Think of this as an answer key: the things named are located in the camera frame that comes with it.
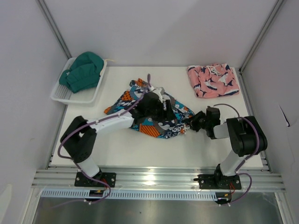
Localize slotted white cable duct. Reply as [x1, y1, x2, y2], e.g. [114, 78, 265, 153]
[41, 189, 217, 201]

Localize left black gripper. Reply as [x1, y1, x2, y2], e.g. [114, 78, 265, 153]
[145, 100, 176, 122]

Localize teal green shorts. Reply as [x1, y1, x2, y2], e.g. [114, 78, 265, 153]
[59, 51, 104, 93]

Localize aluminium frame post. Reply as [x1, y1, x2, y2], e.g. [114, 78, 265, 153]
[36, 0, 72, 59]
[239, 0, 286, 74]

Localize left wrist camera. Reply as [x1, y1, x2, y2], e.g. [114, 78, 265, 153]
[149, 86, 164, 103]

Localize blue patterned shorts pile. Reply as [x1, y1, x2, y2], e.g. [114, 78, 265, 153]
[104, 79, 195, 139]

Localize aluminium mounting rail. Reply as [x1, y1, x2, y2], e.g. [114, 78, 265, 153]
[31, 166, 286, 192]

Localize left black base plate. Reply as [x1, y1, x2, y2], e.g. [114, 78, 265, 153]
[74, 172, 117, 188]

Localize pink shark print shorts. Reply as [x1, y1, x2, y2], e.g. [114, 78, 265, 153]
[187, 63, 240, 99]

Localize right aluminium frame post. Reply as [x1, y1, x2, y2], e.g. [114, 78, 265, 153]
[239, 0, 286, 74]

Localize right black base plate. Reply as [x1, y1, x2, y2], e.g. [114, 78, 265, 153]
[194, 174, 242, 190]

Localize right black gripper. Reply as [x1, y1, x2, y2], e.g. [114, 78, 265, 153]
[182, 111, 210, 132]

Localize left aluminium frame post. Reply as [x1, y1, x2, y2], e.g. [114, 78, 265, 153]
[36, 0, 72, 59]

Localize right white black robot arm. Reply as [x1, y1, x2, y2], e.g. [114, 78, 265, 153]
[186, 107, 268, 189]

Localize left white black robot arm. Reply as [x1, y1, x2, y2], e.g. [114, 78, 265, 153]
[57, 91, 175, 187]

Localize white plastic basket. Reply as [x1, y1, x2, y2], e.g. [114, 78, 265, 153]
[50, 57, 108, 106]

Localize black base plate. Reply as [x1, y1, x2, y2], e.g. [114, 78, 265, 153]
[194, 174, 242, 190]
[74, 172, 117, 188]

